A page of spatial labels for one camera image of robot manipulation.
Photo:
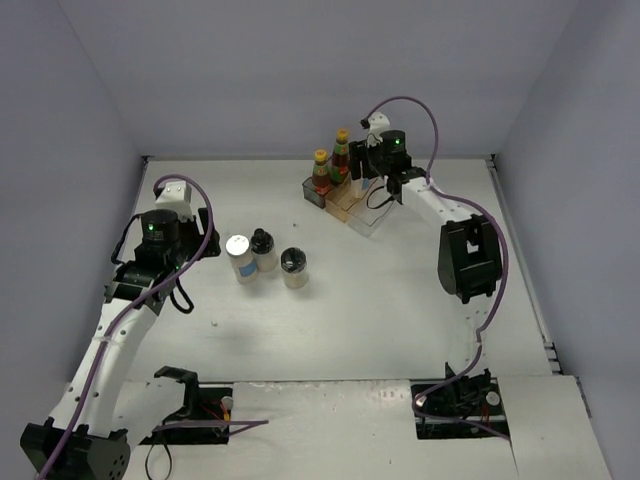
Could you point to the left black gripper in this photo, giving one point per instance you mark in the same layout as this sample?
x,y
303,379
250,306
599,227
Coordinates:
x,y
208,235

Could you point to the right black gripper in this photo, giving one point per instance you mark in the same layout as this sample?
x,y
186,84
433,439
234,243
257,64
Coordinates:
x,y
356,160

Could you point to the yellow-cap sauce bottle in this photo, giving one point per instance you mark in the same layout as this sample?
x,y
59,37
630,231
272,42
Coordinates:
x,y
339,168
320,173

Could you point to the silver-cap shaker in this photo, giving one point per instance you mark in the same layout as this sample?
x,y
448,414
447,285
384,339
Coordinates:
x,y
244,265
361,187

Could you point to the black-knob-lid spice jar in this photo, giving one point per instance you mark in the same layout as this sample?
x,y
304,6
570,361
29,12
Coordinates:
x,y
263,250

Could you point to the black-lid spice jar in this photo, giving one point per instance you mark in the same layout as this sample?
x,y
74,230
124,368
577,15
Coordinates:
x,y
294,267

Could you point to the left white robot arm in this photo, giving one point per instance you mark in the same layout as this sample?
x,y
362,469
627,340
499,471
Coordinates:
x,y
88,435

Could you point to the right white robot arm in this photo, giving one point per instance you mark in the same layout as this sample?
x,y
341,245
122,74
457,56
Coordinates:
x,y
473,258

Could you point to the clear plastic organizer bin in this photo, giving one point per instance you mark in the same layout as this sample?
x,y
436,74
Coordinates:
x,y
368,214

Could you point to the grey plastic organizer bin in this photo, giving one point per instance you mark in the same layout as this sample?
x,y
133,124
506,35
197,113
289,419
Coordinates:
x,y
314,196

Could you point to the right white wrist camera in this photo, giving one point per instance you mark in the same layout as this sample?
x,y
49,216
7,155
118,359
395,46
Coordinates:
x,y
375,125

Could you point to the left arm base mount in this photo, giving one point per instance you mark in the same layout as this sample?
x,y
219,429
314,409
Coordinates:
x,y
200,402

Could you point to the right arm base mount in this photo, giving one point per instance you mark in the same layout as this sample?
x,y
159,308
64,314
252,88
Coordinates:
x,y
470,407

